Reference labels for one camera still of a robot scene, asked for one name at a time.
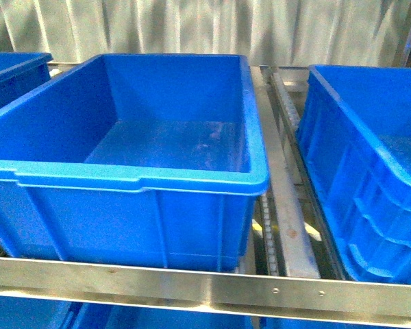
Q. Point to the blue bin with buttons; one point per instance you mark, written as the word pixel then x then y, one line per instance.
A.
pixel 21 73

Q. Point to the empty blue target bin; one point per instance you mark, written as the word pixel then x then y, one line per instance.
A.
pixel 148 160

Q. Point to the white roller track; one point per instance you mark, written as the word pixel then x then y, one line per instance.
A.
pixel 268 237

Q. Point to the grey curtain backdrop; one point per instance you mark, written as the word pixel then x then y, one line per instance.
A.
pixel 274 33

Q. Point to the far right ribbed blue bin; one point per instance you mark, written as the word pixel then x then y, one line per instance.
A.
pixel 355 141

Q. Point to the lower right blue bin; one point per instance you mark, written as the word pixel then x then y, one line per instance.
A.
pixel 282 323

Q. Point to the lower far left blue bin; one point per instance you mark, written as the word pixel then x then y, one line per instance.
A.
pixel 17 312

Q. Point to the steel centre divider rail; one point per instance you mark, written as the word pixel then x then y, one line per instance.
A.
pixel 294 251

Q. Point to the steel front shelf rail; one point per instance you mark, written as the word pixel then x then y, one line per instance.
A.
pixel 267 296

